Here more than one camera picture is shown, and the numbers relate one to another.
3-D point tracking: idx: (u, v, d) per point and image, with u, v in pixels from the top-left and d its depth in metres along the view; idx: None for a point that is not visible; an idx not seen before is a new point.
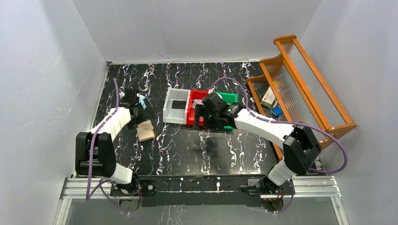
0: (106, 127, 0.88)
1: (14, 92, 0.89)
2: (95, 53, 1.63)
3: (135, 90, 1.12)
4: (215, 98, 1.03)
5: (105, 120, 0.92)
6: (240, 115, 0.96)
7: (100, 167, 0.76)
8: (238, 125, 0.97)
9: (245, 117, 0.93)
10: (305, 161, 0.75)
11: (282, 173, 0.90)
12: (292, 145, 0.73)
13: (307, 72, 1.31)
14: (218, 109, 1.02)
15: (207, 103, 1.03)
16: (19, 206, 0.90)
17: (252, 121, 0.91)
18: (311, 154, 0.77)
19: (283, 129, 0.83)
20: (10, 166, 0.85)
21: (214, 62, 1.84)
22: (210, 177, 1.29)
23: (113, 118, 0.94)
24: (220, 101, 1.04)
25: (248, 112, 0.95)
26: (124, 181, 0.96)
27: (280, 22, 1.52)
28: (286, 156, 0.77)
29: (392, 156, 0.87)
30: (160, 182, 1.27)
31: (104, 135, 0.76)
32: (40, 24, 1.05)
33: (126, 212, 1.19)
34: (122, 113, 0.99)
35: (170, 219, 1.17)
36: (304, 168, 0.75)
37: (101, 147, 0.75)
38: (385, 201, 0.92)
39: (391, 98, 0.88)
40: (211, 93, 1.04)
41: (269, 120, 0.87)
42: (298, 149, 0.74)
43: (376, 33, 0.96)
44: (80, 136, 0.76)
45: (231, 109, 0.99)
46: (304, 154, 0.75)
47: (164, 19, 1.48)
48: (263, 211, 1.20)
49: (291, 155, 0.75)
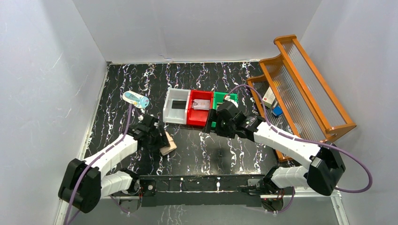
0: (102, 160, 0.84)
1: (14, 92, 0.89)
2: (95, 53, 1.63)
3: (153, 119, 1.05)
4: (232, 108, 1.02)
5: (104, 151, 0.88)
6: (261, 129, 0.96)
7: (78, 203, 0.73)
8: (257, 139, 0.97)
9: (266, 132, 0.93)
10: (332, 182, 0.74)
11: (291, 181, 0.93)
12: (318, 166, 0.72)
13: (307, 72, 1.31)
14: (236, 121, 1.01)
15: (223, 114, 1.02)
16: (19, 206, 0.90)
17: (274, 138, 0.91)
18: (337, 175, 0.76)
19: (309, 148, 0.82)
20: (10, 166, 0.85)
21: (214, 62, 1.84)
22: (210, 177, 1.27)
23: (115, 150, 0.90)
24: (237, 112, 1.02)
25: (269, 127, 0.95)
26: (120, 189, 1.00)
27: (281, 22, 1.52)
28: (311, 177, 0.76)
29: (392, 156, 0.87)
30: (160, 182, 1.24)
31: (95, 172, 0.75)
32: (39, 25, 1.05)
33: (126, 212, 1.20)
34: (127, 145, 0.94)
35: (170, 219, 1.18)
36: (331, 189, 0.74)
37: (86, 183, 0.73)
38: (386, 201, 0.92)
39: (391, 98, 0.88)
40: (228, 103, 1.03)
41: (294, 138, 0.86)
42: (325, 170, 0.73)
43: (375, 34, 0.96)
44: (73, 163, 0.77)
45: (249, 122, 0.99)
46: (331, 177, 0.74)
47: (164, 19, 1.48)
48: (263, 211, 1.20)
49: (317, 177, 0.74)
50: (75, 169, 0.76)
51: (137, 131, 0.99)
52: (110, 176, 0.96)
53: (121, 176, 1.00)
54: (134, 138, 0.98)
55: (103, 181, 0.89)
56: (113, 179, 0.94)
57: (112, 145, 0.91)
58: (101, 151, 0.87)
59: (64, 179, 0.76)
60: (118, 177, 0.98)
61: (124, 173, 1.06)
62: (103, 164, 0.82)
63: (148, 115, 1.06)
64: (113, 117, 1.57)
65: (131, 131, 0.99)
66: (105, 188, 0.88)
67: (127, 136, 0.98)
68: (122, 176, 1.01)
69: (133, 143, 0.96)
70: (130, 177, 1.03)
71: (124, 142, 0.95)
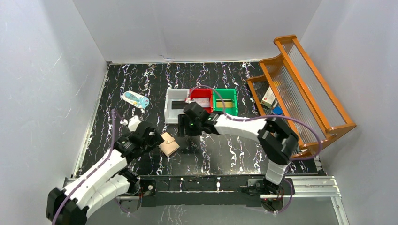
0: (81, 189, 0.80)
1: (14, 92, 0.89)
2: (95, 53, 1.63)
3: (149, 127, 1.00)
4: (196, 108, 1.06)
5: (86, 176, 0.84)
6: (219, 121, 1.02)
7: None
8: (219, 131, 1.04)
9: (223, 122, 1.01)
10: (285, 150, 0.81)
11: (274, 169, 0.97)
12: (264, 137, 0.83)
13: (307, 72, 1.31)
14: (201, 118, 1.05)
15: (189, 113, 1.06)
16: (20, 206, 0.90)
17: (230, 123, 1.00)
18: (289, 144, 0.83)
19: (257, 124, 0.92)
20: (10, 166, 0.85)
21: (214, 62, 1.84)
22: (210, 177, 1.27)
23: (97, 174, 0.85)
24: (201, 110, 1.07)
25: (225, 117, 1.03)
26: (118, 194, 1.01)
27: (280, 22, 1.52)
28: (266, 150, 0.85)
29: (392, 156, 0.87)
30: (160, 182, 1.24)
31: (74, 203, 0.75)
32: (39, 24, 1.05)
33: (126, 212, 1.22)
34: (111, 166, 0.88)
35: (170, 219, 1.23)
36: (285, 158, 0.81)
37: (65, 215, 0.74)
38: (386, 202, 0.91)
39: (391, 98, 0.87)
40: (192, 103, 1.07)
41: (244, 119, 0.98)
42: (272, 139, 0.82)
43: (376, 33, 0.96)
44: (55, 192, 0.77)
45: (211, 117, 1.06)
46: (281, 145, 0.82)
47: (164, 19, 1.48)
48: (263, 211, 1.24)
49: (268, 148, 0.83)
50: (55, 199, 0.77)
51: (126, 145, 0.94)
52: (103, 188, 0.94)
53: (116, 183, 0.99)
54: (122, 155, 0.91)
55: (95, 197, 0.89)
56: (104, 191, 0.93)
57: (95, 168, 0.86)
58: (81, 177, 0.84)
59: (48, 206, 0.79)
60: (112, 186, 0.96)
61: (121, 177, 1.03)
62: (83, 194, 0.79)
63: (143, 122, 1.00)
64: None
65: (120, 143, 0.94)
66: (96, 204, 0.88)
67: (114, 154, 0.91)
68: (118, 183, 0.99)
69: (119, 162, 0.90)
70: (126, 182, 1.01)
71: (109, 163, 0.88)
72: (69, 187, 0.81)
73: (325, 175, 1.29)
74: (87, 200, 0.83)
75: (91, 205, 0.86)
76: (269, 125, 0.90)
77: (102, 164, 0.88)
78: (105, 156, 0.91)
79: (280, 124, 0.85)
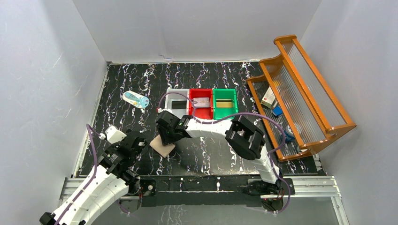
0: (69, 213, 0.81)
1: (14, 92, 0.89)
2: (95, 53, 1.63)
3: (137, 138, 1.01)
4: (166, 116, 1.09)
5: (72, 199, 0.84)
6: (189, 125, 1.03)
7: None
8: (192, 134, 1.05)
9: (194, 125, 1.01)
10: (253, 147, 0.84)
11: (263, 169, 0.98)
12: (233, 138, 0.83)
13: (308, 72, 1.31)
14: (172, 125, 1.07)
15: (160, 123, 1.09)
16: (20, 206, 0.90)
17: (199, 126, 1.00)
18: (256, 140, 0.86)
19: (224, 125, 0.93)
20: (10, 166, 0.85)
21: (214, 62, 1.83)
22: (210, 177, 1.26)
23: (84, 195, 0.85)
24: (172, 117, 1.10)
25: (195, 121, 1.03)
26: (118, 198, 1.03)
27: (280, 22, 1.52)
28: (235, 149, 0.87)
29: (393, 156, 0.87)
30: (161, 182, 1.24)
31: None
32: (39, 25, 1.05)
33: (126, 211, 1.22)
34: (98, 183, 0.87)
35: (170, 219, 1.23)
36: (254, 154, 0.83)
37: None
38: (386, 202, 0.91)
39: (391, 98, 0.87)
40: (163, 112, 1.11)
41: (212, 122, 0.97)
42: (240, 138, 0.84)
43: (376, 33, 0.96)
44: (45, 218, 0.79)
45: (182, 123, 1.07)
46: (248, 142, 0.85)
47: (164, 19, 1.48)
48: (263, 211, 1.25)
49: (237, 147, 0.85)
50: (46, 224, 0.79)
51: (112, 159, 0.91)
52: (101, 196, 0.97)
53: (111, 190, 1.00)
54: (109, 172, 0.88)
55: (91, 209, 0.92)
56: (101, 200, 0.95)
57: (81, 191, 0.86)
58: (69, 200, 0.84)
59: None
60: (109, 193, 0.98)
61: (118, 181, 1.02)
62: (72, 218, 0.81)
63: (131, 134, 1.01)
64: (113, 117, 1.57)
65: (106, 156, 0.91)
66: (93, 216, 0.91)
67: (99, 171, 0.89)
68: (116, 189, 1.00)
69: (106, 179, 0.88)
70: (124, 186, 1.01)
71: (94, 182, 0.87)
72: (58, 209, 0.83)
73: (325, 176, 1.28)
74: (80, 219, 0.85)
75: (87, 218, 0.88)
76: (235, 124, 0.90)
77: (87, 184, 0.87)
78: (91, 174, 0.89)
79: (246, 123, 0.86)
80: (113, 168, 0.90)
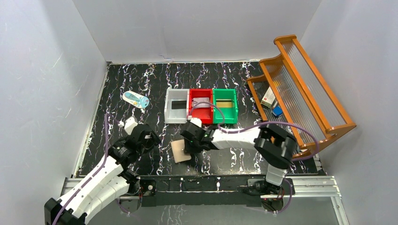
0: (77, 198, 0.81)
1: (14, 92, 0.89)
2: (95, 53, 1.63)
3: (143, 132, 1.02)
4: (191, 128, 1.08)
5: (80, 185, 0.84)
6: (215, 136, 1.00)
7: None
8: (218, 145, 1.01)
9: (219, 136, 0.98)
10: (287, 155, 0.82)
11: (274, 172, 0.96)
12: (264, 145, 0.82)
13: (307, 72, 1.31)
14: (198, 137, 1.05)
15: (185, 134, 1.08)
16: (20, 206, 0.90)
17: (225, 137, 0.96)
18: (287, 147, 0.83)
19: (252, 133, 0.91)
20: (10, 166, 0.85)
21: (214, 62, 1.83)
22: (210, 177, 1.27)
23: (92, 183, 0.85)
24: (196, 129, 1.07)
25: (220, 131, 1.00)
26: (118, 196, 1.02)
27: (280, 22, 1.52)
28: (267, 158, 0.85)
29: (392, 156, 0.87)
30: (160, 182, 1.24)
31: (69, 213, 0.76)
32: (40, 25, 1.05)
33: (126, 212, 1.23)
34: (107, 172, 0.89)
35: (170, 219, 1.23)
36: (287, 161, 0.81)
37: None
38: (386, 202, 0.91)
39: (391, 98, 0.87)
40: (187, 124, 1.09)
41: (239, 131, 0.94)
42: (271, 146, 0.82)
43: (376, 33, 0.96)
44: (51, 204, 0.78)
45: (208, 134, 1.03)
46: (281, 150, 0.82)
47: (164, 19, 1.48)
48: (263, 211, 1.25)
49: (269, 155, 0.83)
50: (51, 208, 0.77)
51: (121, 151, 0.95)
52: (102, 191, 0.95)
53: (113, 186, 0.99)
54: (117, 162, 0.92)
55: (93, 202, 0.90)
56: (103, 196, 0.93)
57: (90, 177, 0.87)
58: (77, 186, 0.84)
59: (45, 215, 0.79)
60: (110, 189, 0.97)
61: (120, 179, 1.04)
62: (79, 204, 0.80)
63: (136, 128, 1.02)
64: (114, 117, 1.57)
65: (115, 149, 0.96)
66: (94, 210, 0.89)
67: (108, 161, 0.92)
68: (117, 185, 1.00)
69: (114, 169, 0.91)
70: (126, 184, 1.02)
71: (103, 170, 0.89)
72: (65, 196, 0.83)
73: (325, 175, 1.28)
74: (84, 208, 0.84)
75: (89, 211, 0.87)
76: (264, 131, 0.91)
77: (96, 172, 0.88)
78: (100, 164, 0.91)
79: (274, 130, 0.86)
80: (122, 160, 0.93)
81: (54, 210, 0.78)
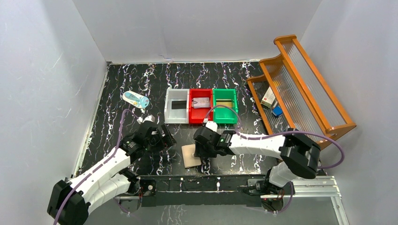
0: (87, 183, 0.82)
1: (14, 92, 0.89)
2: (95, 53, 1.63)
3: (150, 128, 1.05)
4: (205, 132, 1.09)
5: (92, 171, 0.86)
6: (233, 142, 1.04)
7: (63, 221, 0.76)
8: (236, 151, 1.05)
9: (239, 141, 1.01)
10: (312, 165, 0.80)
11: (284, 176, 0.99)
12: (291, 155, 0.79)
13: (307, 72, 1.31)
14: (212, 142, 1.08)
15: (200, 139, 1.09)
16: (20, 206, 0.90)
17: (245, 143, 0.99)
18: (312, 156, 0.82)
19: (275, 141, 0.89)
20: (11, 166, 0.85)
21: (214, 62, 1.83)
22: (210, 177, 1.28)
23: (103, 169, 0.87)
24: (211, 134, 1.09)
25: (239, 137, 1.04)
26: (118, 192, 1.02)
27: (280, 22, 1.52)
28: (292, 167, 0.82)
29: (393, 156, 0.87)
30: (161, 182, 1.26)
31: (80, 195, 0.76)
32: (40, 24, 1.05)
33: (126, 212, 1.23)
34: (118, 161, 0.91)
35: (170, 219, 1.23)
36: (313, 172, 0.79)
37: (70, 208, 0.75)
38: (386, 202, 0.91)
39: (391, 98, 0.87)
40: (201, 128, 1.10)
41: (261, 137, 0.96)
42: (298, 156, 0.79)
43: (376, 33, 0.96)
44: (59, 186, 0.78)
45: (224, 139, 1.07)
46: (307, 160, 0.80)
47: (164, 19, 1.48)
48: (263, 211, 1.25)
49: (294, 165, 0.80)
50: (60, 191, 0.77)
51: (130, 145, 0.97)
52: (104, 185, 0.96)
53: (116, 182, 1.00)
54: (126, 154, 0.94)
55: (96, 194, 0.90)
56: (105, 189, 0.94)
57: (101, 164, 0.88)
58: (88, 171, 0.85)
59: (50, 199, 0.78)
60: (113, 184, 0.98)
61: (122, 177, 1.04)
62: (89, 187, 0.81)
63: (144, 123, 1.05)
64: (113, 117, 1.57)
65: (125, 143, 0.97)
66: (97, 201, 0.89)
67: (118, 153, 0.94)
68: (119, 182, 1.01)
69: (124, 160, 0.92)
70: (127, 181, 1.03)
71: (113, 160, 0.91)
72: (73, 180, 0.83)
73: (325, 175, 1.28)
74: (90, 195, 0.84)
75: (93, 201, 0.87)
76: (287, 139, 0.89)
77: (107, 160, 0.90)
78: (110, 153, 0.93)
79: (301, 138, 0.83)
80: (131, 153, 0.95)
81: (63, 193, 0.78)
